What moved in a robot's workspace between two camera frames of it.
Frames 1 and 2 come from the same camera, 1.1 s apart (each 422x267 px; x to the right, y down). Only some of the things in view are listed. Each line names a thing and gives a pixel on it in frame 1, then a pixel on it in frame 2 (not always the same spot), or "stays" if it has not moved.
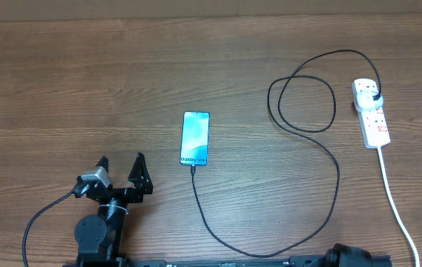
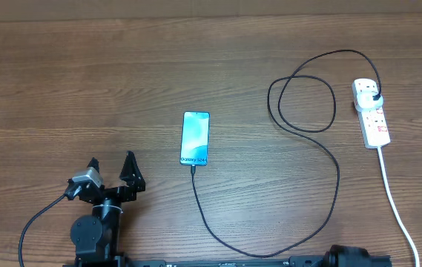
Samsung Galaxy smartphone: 195,138 stays
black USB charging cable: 378,96 stays
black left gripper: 140,186 to 133,184
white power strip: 372,122 stays
